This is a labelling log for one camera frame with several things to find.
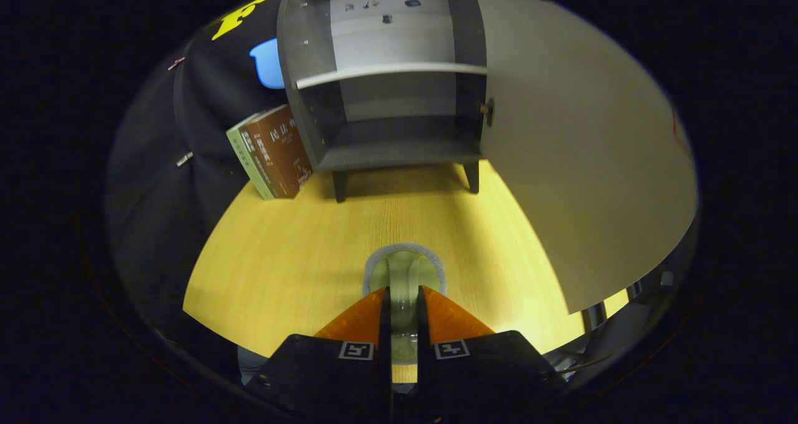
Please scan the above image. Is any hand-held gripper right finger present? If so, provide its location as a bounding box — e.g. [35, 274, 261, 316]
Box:
[416, 285, 568, 424]

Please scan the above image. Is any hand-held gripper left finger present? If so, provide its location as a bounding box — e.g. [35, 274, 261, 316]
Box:
[246, 287, 392, 424]

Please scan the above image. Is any clear glass cup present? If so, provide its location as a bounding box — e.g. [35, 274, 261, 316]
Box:
[368, 249, 440, 365]

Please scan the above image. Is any grey round coaster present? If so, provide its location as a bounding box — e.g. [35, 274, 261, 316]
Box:
[363, 243, 447, 297]

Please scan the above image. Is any grey cabinet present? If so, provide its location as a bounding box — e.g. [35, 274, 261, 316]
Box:
[276, 0, 496, 203]

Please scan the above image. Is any brown book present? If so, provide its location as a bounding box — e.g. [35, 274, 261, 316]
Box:
[240, 104, 314, 199]

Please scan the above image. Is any green book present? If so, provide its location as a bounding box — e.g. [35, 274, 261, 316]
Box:
[226, 128, 275, 201]

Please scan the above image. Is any black backdrop cloth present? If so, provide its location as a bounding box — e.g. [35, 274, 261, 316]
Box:
[106, 0, 294, 350]

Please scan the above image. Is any white cabinet shelf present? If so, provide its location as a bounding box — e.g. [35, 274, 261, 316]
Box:
[296, 62, 488, 90]

